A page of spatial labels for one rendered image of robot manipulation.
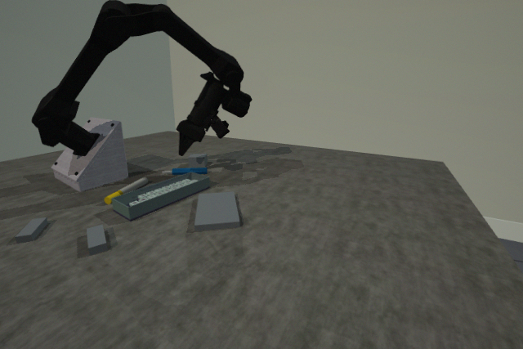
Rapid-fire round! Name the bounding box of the blue stylus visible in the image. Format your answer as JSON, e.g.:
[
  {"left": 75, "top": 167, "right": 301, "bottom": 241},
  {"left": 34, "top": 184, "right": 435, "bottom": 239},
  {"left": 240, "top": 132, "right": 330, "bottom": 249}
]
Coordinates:
[{"left": 171, "top": 168, "right": 207, "bottom": 175}]

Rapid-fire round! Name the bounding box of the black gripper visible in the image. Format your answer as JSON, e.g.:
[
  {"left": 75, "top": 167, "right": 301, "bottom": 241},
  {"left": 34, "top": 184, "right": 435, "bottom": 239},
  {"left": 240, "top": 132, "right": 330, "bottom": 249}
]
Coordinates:
[{"left": 177, "top": 96, "right": 218, "bottom": 156}]

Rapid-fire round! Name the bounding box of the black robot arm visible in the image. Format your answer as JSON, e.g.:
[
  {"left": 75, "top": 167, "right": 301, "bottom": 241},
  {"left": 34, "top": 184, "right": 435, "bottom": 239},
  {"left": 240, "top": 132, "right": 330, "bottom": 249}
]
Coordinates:
[{"left": 31, "top": 0, "right": 252, "bottom": 156}]

